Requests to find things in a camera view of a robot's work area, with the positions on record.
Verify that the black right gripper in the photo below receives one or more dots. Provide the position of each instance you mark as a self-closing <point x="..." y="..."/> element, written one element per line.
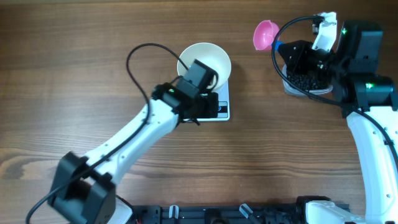
<point x="295" y="63"/>

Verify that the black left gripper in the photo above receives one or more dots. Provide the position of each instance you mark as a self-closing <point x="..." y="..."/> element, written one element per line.
<point x="212" y="110"/>

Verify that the pink scoop blue handle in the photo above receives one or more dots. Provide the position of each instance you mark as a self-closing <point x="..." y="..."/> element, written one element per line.
<point x="264" y="35"/>

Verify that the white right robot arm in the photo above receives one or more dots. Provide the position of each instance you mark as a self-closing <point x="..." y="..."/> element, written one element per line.
<point x="347" y="59"/>

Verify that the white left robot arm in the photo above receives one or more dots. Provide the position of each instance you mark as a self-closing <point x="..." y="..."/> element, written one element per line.
<point x="84" y="188"/>

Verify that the white digital kitchen scale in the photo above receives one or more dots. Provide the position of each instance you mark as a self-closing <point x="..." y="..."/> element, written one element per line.
<point x="224" y="106"/>

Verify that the white bowl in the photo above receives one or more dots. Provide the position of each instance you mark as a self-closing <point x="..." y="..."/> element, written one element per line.
<point x="207" y="63"/>

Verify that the black beans in container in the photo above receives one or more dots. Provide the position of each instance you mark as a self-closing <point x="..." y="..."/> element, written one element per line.
<point x="306" y="82"/>

